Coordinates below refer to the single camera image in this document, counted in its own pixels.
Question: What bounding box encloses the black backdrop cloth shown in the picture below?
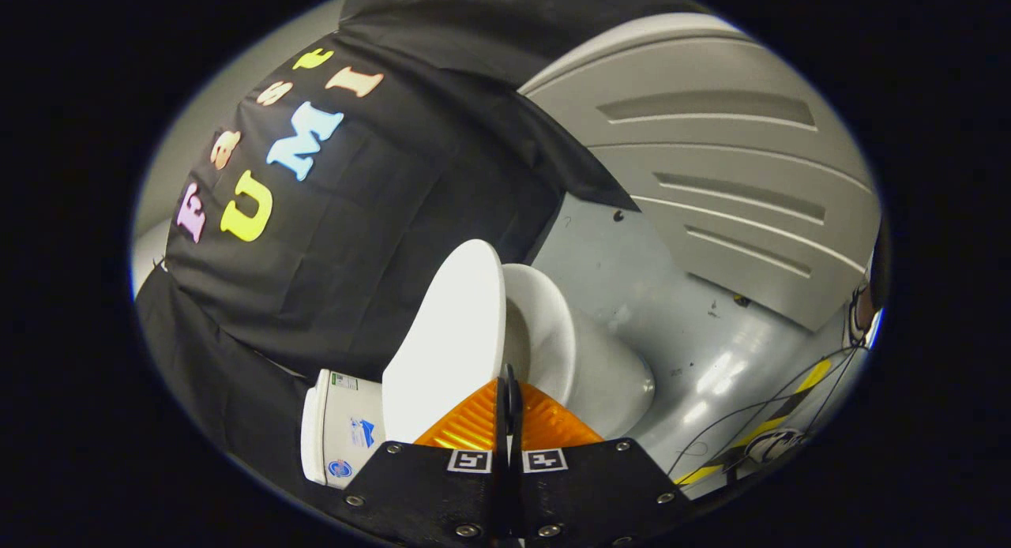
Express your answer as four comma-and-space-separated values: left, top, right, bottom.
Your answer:
134, 0, 712, 486

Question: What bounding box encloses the white toilet lid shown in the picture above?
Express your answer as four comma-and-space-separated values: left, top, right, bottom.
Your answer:
382, 239, 507, 446

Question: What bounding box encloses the white toilet tank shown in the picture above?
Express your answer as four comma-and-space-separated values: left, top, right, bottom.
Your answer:
299, 368, 388, 490

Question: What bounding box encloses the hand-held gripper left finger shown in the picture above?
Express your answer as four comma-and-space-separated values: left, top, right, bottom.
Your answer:
326, 363, 512, 546

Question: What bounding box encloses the grey slotted cabinet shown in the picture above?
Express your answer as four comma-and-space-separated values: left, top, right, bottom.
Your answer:
517, 13, 882, 332

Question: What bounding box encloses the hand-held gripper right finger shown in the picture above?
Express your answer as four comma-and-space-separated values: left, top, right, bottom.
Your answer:
509, 370, 697, 547

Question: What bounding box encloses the thin black cable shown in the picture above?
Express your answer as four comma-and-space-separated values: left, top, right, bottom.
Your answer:
670, 347, 863, 479

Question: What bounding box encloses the white toilet bowl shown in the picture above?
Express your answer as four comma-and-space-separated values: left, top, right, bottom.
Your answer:
501, 263, 656, 441

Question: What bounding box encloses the yellow black floor tape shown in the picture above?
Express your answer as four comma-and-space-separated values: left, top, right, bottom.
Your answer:
674, 358, 832, 486

